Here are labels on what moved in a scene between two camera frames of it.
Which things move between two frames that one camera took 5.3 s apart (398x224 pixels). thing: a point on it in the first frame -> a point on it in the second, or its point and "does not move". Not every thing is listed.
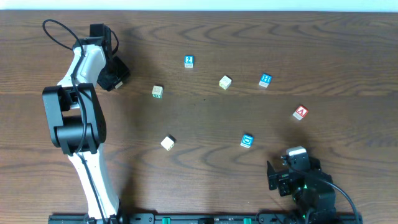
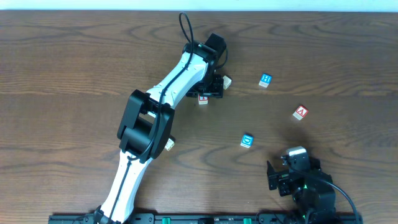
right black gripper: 280,179 does not move
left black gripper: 115,76 -> 210,90
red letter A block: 301,112 does not move
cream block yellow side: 225,82 does not move
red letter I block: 119,84 -> 203,100
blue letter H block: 265,80 does not move
